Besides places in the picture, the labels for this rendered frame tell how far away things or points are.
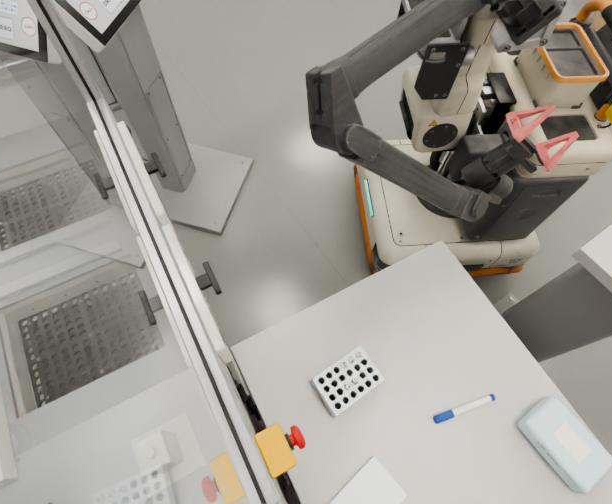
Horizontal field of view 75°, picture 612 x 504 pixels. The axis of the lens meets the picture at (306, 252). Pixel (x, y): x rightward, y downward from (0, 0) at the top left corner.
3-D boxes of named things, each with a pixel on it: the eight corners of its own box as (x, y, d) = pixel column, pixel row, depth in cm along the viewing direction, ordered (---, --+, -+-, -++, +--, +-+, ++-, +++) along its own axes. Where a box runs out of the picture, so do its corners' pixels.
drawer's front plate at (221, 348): (182, 246, 90) (168, 221, 81) (233, 360, 79) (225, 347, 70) (174, 249, 90) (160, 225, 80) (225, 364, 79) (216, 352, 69)
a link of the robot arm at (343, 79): (314, 80, 54) (281, 79, 62) (348, 163, 62) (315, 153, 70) (529, -67, 63) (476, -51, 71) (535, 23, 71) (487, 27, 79)
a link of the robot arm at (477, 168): (461, 188, 85) (454, 167, 88) (478, 197, 89) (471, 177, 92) (491, 170, 81) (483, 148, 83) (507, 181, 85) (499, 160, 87)
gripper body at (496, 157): (514, 144, 75) (479, 166, 80) (540, 169, 80) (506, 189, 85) (506, 122, 79) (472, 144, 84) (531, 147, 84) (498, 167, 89)
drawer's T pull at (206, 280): (208, 262, 80) (207, 260, 79) (222, 293, 77) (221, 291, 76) (191, 270, 79) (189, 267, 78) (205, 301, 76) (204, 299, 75)
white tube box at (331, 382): (357, 349, 87) (360, 345, 83) (381, 382, 84) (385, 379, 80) (311, 381, 83) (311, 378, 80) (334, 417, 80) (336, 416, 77)
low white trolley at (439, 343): (381, 324, 168) (441, 238, 100) (475, 471, 144) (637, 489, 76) (257, 393, 154) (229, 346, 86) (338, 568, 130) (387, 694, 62)
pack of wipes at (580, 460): (513, 424, 81) (524, 423, 77) (543, 396, 84) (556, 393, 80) (573, 494, 76) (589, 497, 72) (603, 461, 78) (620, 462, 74)
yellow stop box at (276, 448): (281, 422, 73) (280, 419, 66) (300, 461, 70) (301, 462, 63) (256, 437, 71) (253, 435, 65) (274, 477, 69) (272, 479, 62)
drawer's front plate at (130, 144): (139, 151, 103) (122, 119, 93) (178, 238, 91) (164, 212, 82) (132, 153, 102) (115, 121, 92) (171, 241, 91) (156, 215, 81)
